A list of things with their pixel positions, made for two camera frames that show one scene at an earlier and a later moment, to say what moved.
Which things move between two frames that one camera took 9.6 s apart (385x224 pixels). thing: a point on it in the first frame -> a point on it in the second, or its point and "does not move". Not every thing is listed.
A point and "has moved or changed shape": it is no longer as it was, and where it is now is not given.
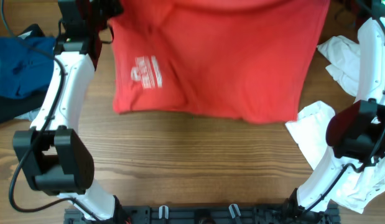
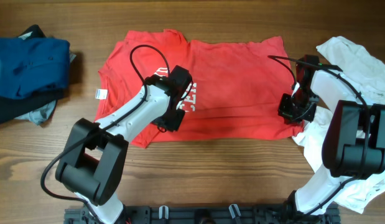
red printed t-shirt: [239, 60] has moved or changed shape
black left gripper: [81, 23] -> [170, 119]
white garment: [358, 187] does not move
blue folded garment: [22, 66] does not move
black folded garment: [6, 109] does not move
